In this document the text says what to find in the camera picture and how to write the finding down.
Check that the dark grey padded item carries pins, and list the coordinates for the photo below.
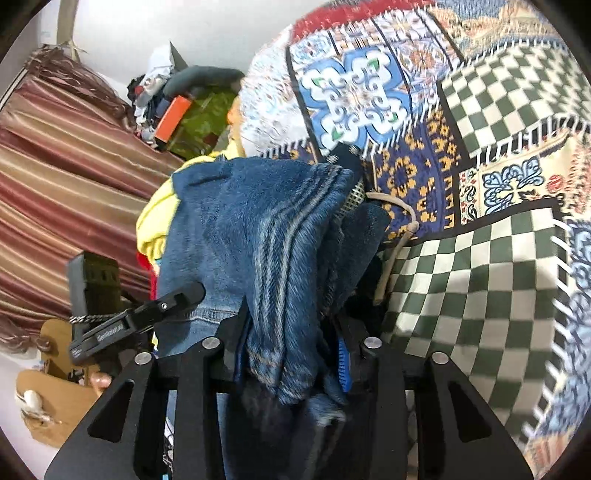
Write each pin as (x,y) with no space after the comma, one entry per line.
(203,76)

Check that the yellow garment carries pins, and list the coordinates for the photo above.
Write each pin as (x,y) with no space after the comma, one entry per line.
(157,221)

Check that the patchwork printed blanket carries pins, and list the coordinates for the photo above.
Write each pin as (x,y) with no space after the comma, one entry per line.
(461,161)

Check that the green patterned cloth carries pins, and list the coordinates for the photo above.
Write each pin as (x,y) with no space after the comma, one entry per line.
(203,120)

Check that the pile of mixed clothes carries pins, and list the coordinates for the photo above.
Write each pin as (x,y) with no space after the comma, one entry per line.
(150,92)

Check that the person's left hand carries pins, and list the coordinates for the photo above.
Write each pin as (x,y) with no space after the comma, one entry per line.
(100,381)

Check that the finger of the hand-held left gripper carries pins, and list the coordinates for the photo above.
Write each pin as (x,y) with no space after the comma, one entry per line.
(171,300)

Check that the red garment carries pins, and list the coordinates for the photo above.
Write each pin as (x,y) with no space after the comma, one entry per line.
(147,277)

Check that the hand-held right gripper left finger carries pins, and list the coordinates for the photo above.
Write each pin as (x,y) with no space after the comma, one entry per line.
(194,392)

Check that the cardboard box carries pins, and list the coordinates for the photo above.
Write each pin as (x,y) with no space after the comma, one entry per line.
(60,406)

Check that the blue denim fleece garment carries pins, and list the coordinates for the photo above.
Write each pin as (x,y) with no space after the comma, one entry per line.
(258,240)

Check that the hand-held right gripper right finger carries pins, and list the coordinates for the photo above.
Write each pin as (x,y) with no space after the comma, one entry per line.
(344,364)

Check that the orange box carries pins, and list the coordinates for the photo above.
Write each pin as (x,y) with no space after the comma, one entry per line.
(171,119)

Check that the striped maroon curtain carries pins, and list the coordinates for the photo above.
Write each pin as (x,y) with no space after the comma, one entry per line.
(69,175)

